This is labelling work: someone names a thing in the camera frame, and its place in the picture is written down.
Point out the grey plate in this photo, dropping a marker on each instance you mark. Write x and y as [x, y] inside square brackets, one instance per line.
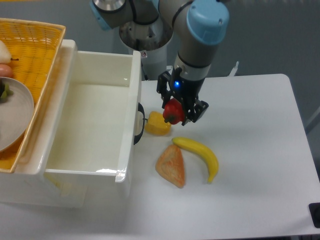
[16, 112]

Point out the black corner device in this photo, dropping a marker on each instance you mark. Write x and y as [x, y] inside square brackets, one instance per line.
[314, 209]

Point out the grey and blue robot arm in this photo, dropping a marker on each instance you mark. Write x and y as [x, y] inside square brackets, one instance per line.
[200, 25]

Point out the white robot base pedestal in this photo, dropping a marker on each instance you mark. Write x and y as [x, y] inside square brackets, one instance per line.
[152, 52]

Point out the yellow bell pepper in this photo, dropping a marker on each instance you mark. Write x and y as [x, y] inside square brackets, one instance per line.
[156, 125]

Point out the dark grapes bunch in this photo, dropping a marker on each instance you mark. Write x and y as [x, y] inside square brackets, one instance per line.
[5, 91]

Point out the pink sausage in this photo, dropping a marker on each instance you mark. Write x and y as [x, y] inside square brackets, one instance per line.
[6, 71]

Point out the white drawer cabinet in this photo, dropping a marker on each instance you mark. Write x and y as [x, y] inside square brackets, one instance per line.
[30, 183]

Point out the black drawer handle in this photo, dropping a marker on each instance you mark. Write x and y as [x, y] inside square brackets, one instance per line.
[140, 125]

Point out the yellow banana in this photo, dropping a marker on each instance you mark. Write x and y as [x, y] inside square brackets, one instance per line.
[204, 152]

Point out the open upper white drawer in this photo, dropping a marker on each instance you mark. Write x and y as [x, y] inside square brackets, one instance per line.
[94, 141]

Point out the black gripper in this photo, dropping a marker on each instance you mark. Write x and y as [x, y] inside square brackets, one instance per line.
[185, 91]

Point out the white metal bracket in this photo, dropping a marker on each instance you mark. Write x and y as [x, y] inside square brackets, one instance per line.
[234, 70]

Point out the triangular toast slice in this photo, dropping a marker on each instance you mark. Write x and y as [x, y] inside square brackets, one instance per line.
[170, 166]

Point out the red bell pepper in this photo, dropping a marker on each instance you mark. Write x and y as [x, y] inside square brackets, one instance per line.
[173, 112]

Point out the yellow woven basket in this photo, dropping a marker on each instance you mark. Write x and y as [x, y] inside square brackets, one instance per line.
[34, 46]

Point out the white pear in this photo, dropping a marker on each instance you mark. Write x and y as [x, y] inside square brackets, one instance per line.
[5, 55]

